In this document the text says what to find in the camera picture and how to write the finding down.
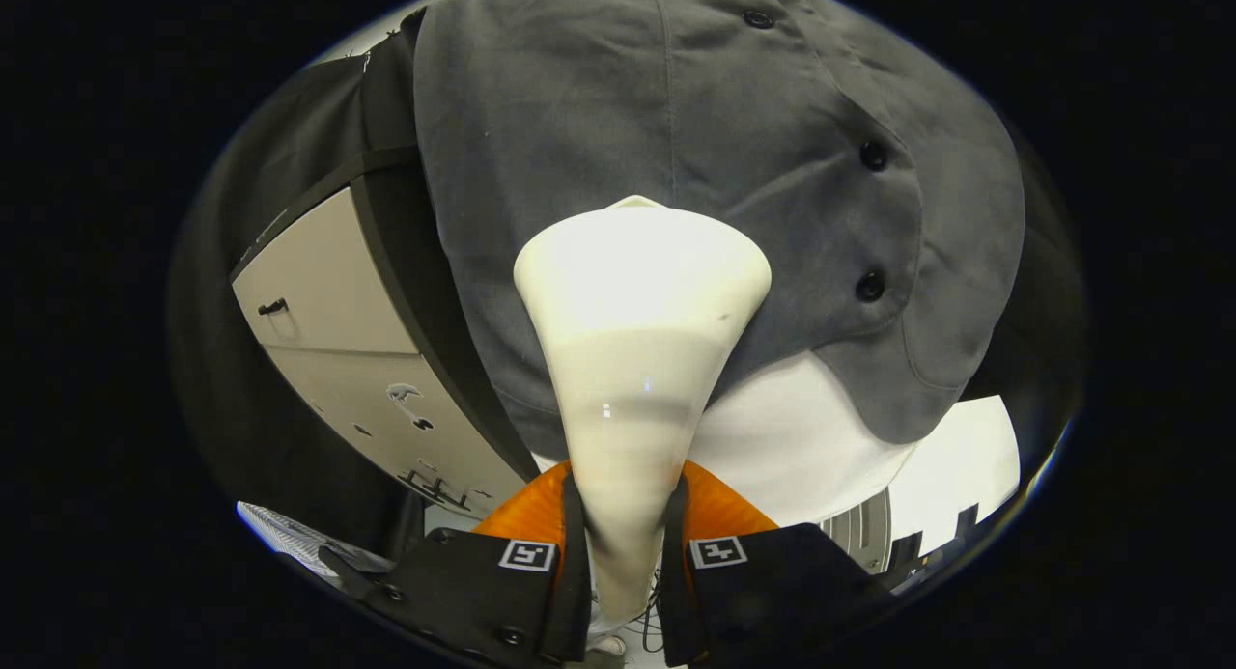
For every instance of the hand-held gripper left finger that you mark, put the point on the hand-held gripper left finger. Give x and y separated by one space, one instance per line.
463 592

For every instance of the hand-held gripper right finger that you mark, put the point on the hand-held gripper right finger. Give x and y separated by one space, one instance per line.
782 587

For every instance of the white garment steamer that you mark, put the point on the white garment steamer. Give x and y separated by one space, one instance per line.
637 312

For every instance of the grey button shirt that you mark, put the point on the grey button shirt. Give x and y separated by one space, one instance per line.
599 99

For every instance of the white mannequin torso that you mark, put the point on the white mannequin torso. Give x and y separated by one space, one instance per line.
792 437

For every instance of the silver ribbed panel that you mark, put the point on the silver ribbed panel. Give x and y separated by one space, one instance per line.
290 534

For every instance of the small black box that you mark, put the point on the small black box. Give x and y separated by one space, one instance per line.
968 520

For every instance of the grey cabinet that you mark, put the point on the grey cabinet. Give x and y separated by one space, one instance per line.
328 312

